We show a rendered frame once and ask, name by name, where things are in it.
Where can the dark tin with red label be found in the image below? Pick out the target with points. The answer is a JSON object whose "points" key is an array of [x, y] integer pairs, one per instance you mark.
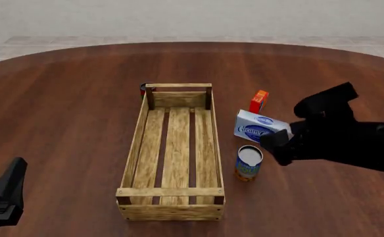
{"points": [[143, 89]]}

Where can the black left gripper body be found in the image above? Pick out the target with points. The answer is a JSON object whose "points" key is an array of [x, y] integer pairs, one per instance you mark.
{"points": [[4, 214]]}

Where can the white blue cream cheese box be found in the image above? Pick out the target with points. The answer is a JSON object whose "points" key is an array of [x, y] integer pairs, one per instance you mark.
{"points": [[254, 124]]}

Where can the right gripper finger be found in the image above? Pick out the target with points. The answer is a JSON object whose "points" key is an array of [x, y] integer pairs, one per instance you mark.
{"points": [[284, 158], [272, 139]]}

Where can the orange red food box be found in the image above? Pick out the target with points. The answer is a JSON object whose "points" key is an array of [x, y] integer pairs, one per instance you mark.
{"points": [[259, 100]]}

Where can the alphabet soup tin blue label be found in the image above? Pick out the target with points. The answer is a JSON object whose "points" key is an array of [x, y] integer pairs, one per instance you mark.
{"points": [[248, 166]]}

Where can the wooden slat tray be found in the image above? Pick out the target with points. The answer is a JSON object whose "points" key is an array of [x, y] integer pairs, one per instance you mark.
{"points": [[176, 148]]}

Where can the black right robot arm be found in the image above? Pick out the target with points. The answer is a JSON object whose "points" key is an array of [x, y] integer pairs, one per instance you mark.
{"points": [[363, 145]]}

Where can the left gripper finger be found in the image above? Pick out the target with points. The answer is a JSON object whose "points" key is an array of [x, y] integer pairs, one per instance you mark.
{"points": [[11, 182]]}

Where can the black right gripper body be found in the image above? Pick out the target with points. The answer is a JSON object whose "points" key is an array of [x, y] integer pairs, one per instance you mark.
{"points": [[305, 140]]}

